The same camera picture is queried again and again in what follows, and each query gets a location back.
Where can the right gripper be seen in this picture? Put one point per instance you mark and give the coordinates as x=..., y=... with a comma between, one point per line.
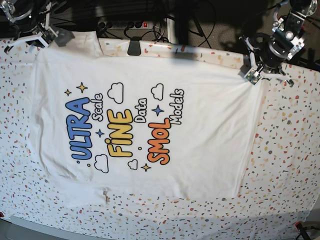
x=30, y=26

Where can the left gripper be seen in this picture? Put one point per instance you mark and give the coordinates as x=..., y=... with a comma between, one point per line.
x=266, y=54

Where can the white printed T-shirt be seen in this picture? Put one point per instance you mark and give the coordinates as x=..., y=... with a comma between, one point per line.
x=144, y=125

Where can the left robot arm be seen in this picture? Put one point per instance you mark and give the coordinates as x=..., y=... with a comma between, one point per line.
x=288, y=19

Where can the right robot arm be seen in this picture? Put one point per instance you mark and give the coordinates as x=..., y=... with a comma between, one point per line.
x=16, y=10

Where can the white power strip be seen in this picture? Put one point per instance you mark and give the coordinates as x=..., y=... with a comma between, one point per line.
x=121, y=25

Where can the black table clamp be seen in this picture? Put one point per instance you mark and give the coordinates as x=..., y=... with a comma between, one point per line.
x=134, y=48

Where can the terrazzo pattern tablecloth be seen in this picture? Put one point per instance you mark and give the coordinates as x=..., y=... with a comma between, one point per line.
x=280, y=187

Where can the red clamp right corner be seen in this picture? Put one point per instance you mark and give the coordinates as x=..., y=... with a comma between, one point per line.
x=299, y=226

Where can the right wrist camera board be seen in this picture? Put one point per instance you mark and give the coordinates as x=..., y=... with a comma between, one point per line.
x=49, y=35

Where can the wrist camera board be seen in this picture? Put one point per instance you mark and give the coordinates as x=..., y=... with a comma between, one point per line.
x=252, y=76
x=49, y=35

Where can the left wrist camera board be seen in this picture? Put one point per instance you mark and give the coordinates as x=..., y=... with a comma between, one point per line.
x=252, y=76

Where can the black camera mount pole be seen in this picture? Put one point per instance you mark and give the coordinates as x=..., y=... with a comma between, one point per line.
x=200, y=17

